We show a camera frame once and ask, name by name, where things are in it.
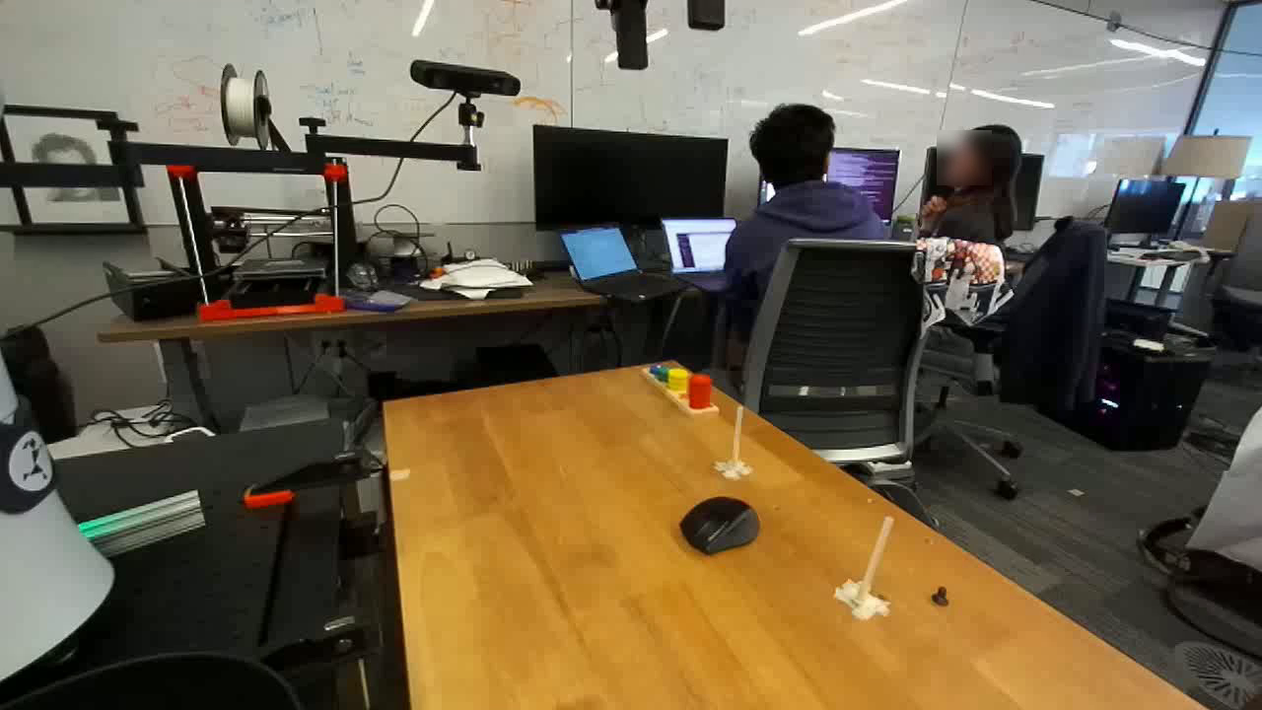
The white cone with black band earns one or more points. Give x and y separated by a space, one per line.
43 579

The green lit metal tube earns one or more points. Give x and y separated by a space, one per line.
139 522

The black stereo camera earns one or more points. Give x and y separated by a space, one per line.
464 75

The framed portrait picture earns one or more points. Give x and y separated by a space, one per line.
64 152

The long-haired person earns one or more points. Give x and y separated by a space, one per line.
979 182

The large black monitor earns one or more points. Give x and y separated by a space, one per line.
627 179

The small black screw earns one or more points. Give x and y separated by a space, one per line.
941 597

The black computer tower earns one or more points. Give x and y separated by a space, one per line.
1144 392

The yellow toy block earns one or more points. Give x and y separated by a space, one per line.
678 379

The red cylinder block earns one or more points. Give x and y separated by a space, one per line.
699 392

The laptop with white screen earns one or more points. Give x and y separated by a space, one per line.
694 246

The pale block base plate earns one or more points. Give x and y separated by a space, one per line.
674 399

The grey round appliance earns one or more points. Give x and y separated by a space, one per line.
397 254

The black desk monitor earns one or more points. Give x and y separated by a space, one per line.
1032 182

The chair with dark jacket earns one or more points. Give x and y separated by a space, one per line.
1052 316

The blue flat pad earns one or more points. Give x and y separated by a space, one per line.
380 300

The long wooden desk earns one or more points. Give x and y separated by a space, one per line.
418 313

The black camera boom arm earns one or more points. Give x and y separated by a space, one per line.
397 148

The green toy block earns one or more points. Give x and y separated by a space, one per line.
659 371

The red framed 3D printer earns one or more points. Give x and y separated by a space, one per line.
268 305

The person in purple hoodie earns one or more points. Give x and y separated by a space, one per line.
801 217

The floral cloth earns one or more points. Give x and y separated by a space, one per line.
964 279

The black computer mouse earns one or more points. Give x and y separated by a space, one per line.
719 528

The grey mesh office chair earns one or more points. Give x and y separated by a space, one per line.
835 340

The black box device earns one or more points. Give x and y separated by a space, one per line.
150 295

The small dark monitor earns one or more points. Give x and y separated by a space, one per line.
1144 205

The white filament spool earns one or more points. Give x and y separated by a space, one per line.
242 104

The laptop with blue screen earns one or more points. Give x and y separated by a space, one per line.
596 254

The monitor with purple screen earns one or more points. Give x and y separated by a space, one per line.
869 179

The stack of white papers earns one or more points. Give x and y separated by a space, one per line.
476 279

